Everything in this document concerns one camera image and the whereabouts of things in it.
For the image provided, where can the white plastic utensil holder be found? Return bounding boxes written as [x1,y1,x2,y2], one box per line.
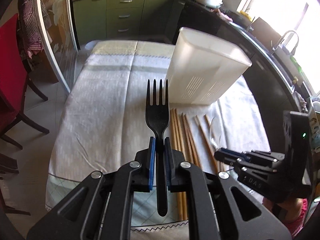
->
[166,27,252,105]

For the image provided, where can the red wooden chair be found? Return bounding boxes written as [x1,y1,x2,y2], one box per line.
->
[0,14,49,150]

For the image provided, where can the pink dish cloth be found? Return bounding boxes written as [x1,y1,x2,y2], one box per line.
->
[216,10,233,22]

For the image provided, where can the glass sliding door floral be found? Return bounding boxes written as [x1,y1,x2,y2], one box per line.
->
[33,0,78,94]

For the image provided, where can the green kitchen cabinets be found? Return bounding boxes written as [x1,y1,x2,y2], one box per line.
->
[73,0,185,46]

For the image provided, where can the chrome kitchen faucet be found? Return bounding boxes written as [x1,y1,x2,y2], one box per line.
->
[271,30,299,56]

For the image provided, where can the wooden chopstick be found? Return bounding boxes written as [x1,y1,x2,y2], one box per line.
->
[174,108,188,220]
[170,109,184,220]
[181,113,197,166]
[195,115,219,173]
[184,114,202,168]

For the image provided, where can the checkered hanging cloth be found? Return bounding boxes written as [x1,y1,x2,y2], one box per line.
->
[17,0,43,59]

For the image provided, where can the black plastic fork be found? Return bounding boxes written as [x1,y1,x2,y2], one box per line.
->
[145,80,169,217]

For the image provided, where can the clear plastic spoon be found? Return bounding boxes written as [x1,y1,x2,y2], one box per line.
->
[209,116,221,151]

